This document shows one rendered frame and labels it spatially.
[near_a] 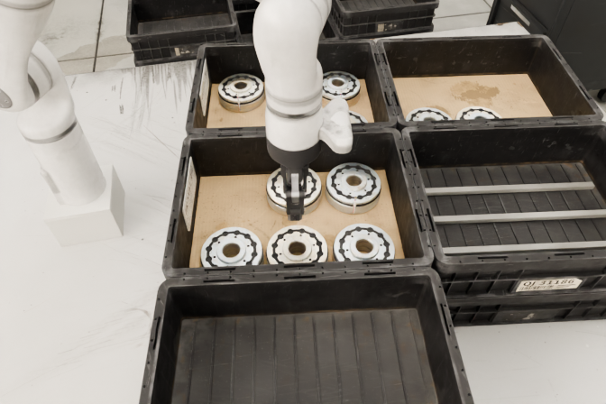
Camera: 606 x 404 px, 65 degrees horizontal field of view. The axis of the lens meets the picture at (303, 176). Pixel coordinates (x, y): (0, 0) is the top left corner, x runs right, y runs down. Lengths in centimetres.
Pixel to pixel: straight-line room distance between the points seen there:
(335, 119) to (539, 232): 48
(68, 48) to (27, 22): 238
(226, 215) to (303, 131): 35
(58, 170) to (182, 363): 42
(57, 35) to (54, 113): 236
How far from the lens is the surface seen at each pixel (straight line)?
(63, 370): 98
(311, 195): 87
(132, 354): 95
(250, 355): 76
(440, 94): 118
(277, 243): 82
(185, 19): 216
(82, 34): 321
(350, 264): 71
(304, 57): 51
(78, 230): 107
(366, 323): 78
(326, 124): 62
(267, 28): 50
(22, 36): 75
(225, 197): 92
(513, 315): 96
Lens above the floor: 153
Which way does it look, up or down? 48 degrees down
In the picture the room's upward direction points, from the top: straight up
